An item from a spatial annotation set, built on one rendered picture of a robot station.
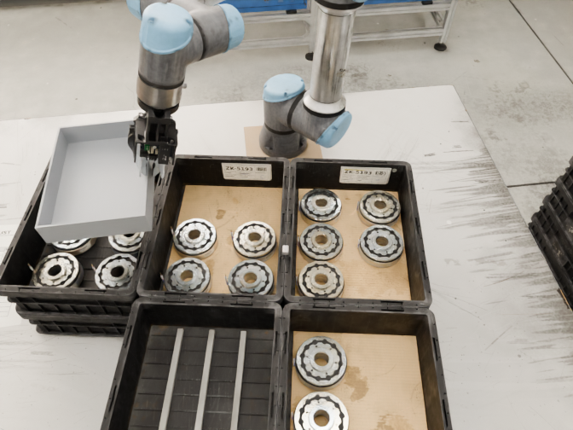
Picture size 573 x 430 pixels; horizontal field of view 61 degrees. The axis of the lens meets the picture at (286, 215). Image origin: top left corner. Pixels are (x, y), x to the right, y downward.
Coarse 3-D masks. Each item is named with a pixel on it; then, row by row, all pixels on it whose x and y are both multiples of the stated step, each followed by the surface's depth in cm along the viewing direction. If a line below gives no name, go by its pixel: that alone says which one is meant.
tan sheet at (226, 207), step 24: (192, 192) 127; (216, 192) 127; (240, 192) 127; (264, 192) 127; (192, 216) 122; (216, 216) 122; (240, 216) 122; (264, 216) 122; (168, 264) 113; (216, 264) 113; (216, 288) 109
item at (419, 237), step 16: (304, 160) 120; (320, 160) 120; (336, 160) 120; (352, 160) 120; (368, 160) 120; (384, 160) 120; (288, 208) 111; (416, 208) 111; (288, 224) 108; (416, 224) 110; (288, 240) 105; (416, 240) 105; (288, 256) 103; (288, 272) 102; (288, 288) 98; (336, 304) 96; (352, 304) 96; (368, 304) 96; (384, 304) 96; (400, 304) 96; (416, 304) 96
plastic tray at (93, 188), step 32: (64, 128) 104; (96, 128) 105; (128, 128) 106; (64, 160) 104; (96, 160) 104; (128, 160) 104; (64, 192) 99; (96, 192) 99; (128, 192) 98; (64, 224) 88; (96, 224) 89; (128, 224) 90
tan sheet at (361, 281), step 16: (304, 192) 127; (336, 192) 127; (352, 192) 127; (352, 208) 123; (304, 224) 120; (336, 224) 120; (352, 224) 120; (400, 224) 120; (352, 240) 117; (352, 256) 115; (352, 272) 112; (368, 272) 112; (384, 272) 112; (400, 272) 112; (352, 288) 109; (368, 288) 109; (384, 288) 109; (400, 288) 109
